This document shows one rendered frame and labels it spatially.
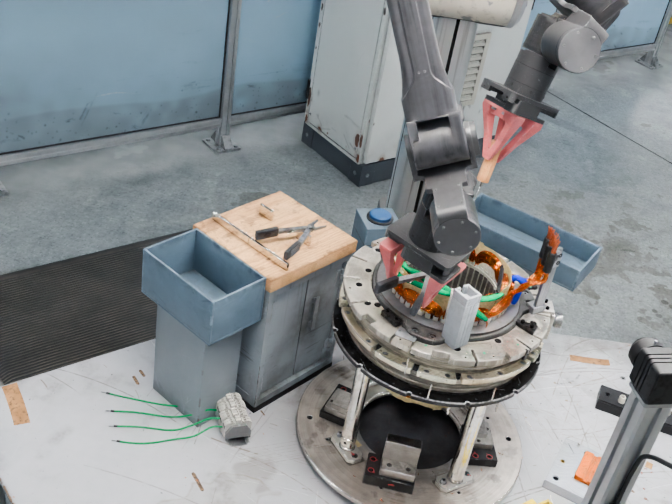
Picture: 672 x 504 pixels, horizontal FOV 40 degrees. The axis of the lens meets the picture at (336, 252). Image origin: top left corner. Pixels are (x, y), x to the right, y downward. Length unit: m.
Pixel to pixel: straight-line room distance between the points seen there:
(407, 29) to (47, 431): 0.87
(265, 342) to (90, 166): 2.39
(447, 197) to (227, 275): 0.51
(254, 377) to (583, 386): 0.65
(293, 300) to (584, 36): 0.63
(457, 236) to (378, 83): 2.58
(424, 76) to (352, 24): 2.63
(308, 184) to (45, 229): 1.08
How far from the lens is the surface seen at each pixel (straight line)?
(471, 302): 1.27
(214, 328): 1.40
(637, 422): 0.93
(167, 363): 1.56
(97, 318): 2.99
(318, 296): 1.55
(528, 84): 1.27
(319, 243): 1.52
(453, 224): 1.09
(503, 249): 1.66
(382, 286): 1.25
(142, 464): 1.51
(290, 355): 1.60
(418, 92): 1.10
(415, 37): 1.09
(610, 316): 3.50
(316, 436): 1.55
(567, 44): 1.20
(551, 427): 1.73
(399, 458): 1.49
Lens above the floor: 1.90
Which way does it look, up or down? 34 degrees down
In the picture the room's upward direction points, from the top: 10 degrees clockwise
